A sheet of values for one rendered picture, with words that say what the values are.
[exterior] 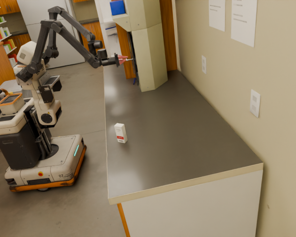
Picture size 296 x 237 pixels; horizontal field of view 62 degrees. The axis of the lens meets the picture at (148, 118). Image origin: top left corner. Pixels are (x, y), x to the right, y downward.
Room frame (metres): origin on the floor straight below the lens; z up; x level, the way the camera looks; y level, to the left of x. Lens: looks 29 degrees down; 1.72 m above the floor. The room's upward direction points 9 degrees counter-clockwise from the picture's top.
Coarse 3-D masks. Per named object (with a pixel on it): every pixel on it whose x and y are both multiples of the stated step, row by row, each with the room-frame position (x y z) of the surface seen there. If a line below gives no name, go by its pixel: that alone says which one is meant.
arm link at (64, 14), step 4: (56, 8) 2.40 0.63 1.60; (60, 12) 2.38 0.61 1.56; (64, 12) 2.39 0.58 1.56; (64, 16) 2.38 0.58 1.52; (68, 16) 2.37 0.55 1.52; (68, 20) 2.36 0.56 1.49; (72, 20) 2.35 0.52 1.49; (76, 20) 2.36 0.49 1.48; (72, 24) 2.34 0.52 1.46; (76, 24) 2.32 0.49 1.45; (80, 24) 2.32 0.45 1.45; (76, 28) 2.31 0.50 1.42; (80, 28) 2.30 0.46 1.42; (84, 28) 2.29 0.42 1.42; (80, 32) 2.29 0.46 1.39; (84, 32) 2.26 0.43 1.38; (88, 32) 2.25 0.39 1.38; (84, 36) 2.26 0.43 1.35; (92, 36) 2.24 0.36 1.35
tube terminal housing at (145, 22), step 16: (128, 0) 1.82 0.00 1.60; (144, 0) 1.84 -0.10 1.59; (144, 16) 1.82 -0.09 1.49; (160, 16) 1.97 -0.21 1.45; (144, 32) 1.82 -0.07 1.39; (160, 32) 1.95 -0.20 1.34; (144, 48) 1.82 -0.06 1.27; (160, 48) 1.93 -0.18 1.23; (144, 64) 1.82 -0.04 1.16; (160, 64) 1.91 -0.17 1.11; (144, 80) 1.82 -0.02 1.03; (160, 80) 1.89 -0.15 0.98
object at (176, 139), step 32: (128, 96) 1.77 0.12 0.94; (160, 96) 1.68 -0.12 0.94; (192, 96) 1.59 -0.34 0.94; (128, 128) 1.29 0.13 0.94; (160, 128) 1.23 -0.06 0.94; (192, 128) 1.18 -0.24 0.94; (224, 128) 1.13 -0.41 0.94; (128, 160) 0.98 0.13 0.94; (160, 160) 0.95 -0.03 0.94; (192, 160) 0.91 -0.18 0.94; (224, 160) 0.87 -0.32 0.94; (256, 160) 0.84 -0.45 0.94; (128, 192) 0.77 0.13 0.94; (160, 192) 0.77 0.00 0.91
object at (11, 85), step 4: (8, 80) 3.75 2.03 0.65; (12, 80) 3.71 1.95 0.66; (4, 84) 3.59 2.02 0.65; (8, 84) 3.56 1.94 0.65; (12, 84) 3.53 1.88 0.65; (16, 84) 3.50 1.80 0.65; (4, 88) 3.39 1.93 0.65; (8, 88) 3.36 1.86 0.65; (12, 88) 3.33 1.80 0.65; (16, 88) 3.30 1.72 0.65; (20, 88) 3.28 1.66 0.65; (16, 92) 3.19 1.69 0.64; (20, 92) 3.19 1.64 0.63; (24, 92) 3.32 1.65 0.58; (28, 92) 3.45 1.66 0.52; (0, 96) 3.17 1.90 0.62; (24, 96) 3.27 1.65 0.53; (28, 96) 3.41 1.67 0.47; (32, 96) 3.58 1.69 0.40
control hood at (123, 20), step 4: (112, 16) 1.94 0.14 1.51; (116, 16) 1.90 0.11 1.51; (120, 16) 1.86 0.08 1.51; (124, 16) 1.83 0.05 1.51; (128, 16) 1.81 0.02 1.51; (116, 20) 1.81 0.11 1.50; (120, 20) 1.81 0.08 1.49; (124, 20) 1.81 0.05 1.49; (128, 20) 1.81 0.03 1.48; (120, 24) 1.81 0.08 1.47; (124, 24) 1.81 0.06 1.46; (128, 24) 1.81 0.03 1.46; (124, 28) 1.81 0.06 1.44; (128, 28) 1.81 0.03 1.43
